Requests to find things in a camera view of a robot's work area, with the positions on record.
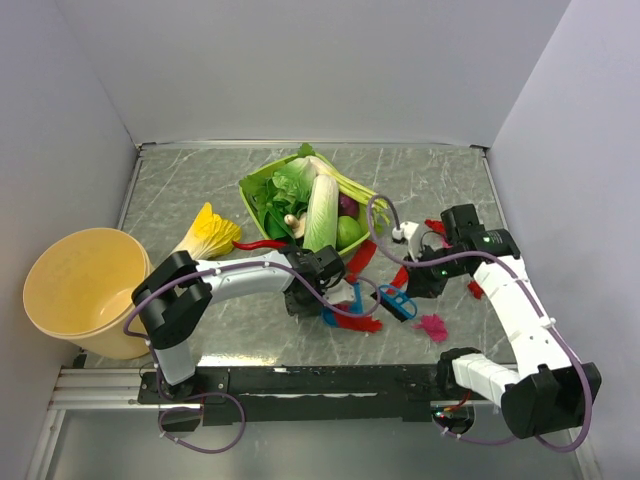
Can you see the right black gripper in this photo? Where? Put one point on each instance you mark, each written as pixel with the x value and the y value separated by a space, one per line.
pixel 420 284

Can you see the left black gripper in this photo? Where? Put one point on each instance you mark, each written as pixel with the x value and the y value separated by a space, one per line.
pixel 294 307

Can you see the blue dustpan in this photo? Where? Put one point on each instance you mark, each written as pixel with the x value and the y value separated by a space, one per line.
pixel 329 316

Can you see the blue hand brush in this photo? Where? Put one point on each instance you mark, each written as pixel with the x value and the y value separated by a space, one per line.
pixel 396 302

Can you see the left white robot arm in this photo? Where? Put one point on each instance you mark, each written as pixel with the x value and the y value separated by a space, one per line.
pixel 171 301

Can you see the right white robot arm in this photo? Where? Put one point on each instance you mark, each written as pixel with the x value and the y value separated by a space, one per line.
pixel 549 389

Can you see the red paper strip vertical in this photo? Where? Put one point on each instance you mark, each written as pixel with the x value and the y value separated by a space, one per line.
pixel 401 278

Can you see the pink paper scrap lower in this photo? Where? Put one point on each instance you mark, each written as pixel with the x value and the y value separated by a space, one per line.
pixel 433 326

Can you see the red paper scrap top right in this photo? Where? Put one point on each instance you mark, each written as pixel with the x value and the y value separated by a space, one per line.
pixel 436 226

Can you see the red paper strip right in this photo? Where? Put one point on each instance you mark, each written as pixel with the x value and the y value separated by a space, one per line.
pixel 360 260

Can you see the red paper strip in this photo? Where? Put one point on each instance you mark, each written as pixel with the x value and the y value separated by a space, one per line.
pixel 364 324
pixel 360 260

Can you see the red chili pepper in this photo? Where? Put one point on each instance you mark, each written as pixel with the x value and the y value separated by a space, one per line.
pixel 270 244

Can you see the red paper strip left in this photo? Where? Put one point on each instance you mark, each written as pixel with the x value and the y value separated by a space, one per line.
pixel 364 324

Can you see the beige mushroom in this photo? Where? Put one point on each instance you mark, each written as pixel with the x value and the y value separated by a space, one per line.
pixel 296 224

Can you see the long green white cabbage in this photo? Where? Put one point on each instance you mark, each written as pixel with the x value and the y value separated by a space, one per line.
pixel 322 214

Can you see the green round fruit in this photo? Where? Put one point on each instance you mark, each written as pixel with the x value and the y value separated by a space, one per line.
pixel 348 232

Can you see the purple onion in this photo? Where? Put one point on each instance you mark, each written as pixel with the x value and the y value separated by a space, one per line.
pixel 347 206

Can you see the green plastic basket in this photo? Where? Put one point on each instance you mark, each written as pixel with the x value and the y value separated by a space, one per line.
pixel 361 219

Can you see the yellow napa cabbage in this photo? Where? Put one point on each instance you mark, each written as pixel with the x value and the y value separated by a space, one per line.
pixel 209 236

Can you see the green leafy lettuce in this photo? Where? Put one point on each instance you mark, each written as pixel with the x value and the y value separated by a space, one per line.
pixel 279 189

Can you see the green onion stalks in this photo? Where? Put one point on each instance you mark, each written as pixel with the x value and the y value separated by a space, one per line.
pixel 355 191

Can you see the beige plastic bucket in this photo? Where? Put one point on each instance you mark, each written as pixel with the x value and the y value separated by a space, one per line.
pixel 79 290

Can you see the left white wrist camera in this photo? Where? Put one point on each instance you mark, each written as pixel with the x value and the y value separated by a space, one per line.
pixel 343 293

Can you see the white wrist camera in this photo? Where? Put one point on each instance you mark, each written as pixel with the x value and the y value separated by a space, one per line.
pixel 411 234
pixel 343 293

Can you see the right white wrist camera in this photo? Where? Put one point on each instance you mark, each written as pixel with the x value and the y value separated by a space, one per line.
pixel 411 234

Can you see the black base frame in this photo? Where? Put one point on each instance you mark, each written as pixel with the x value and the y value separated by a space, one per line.
pixel 226 395

